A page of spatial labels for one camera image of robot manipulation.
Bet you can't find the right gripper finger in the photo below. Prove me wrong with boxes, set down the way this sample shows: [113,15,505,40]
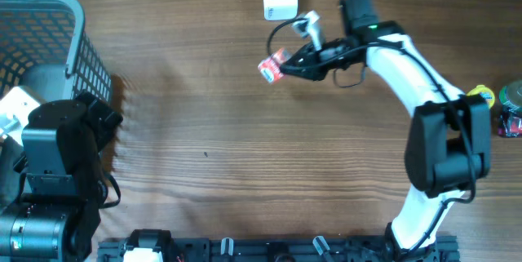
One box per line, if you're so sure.
[281,65,326,81]
[279,43,312,70]

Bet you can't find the red white small carton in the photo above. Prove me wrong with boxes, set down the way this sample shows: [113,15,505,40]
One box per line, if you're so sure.
[258,48,291,84]

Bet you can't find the yellow cylindrical bottle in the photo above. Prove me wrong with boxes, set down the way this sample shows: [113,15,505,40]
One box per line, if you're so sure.
[467,84,496,109]

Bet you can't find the silver tin can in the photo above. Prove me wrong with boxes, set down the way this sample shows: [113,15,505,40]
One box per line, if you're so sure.
[499,80,522,113]

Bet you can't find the black red snack packet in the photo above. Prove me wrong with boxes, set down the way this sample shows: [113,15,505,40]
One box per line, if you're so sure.
[498,107,521,138]

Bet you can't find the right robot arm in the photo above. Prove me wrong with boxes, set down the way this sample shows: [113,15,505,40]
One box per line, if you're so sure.
[278,0,491,261]

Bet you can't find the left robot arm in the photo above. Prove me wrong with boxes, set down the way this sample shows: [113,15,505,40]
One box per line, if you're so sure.
[1,87,122,261]

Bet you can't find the grey plastic mesh basket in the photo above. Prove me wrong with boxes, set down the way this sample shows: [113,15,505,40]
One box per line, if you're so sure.
[1,0,113,103]

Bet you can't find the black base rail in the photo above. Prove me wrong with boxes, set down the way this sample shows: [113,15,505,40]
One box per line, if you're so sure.
[96,235,461,262]

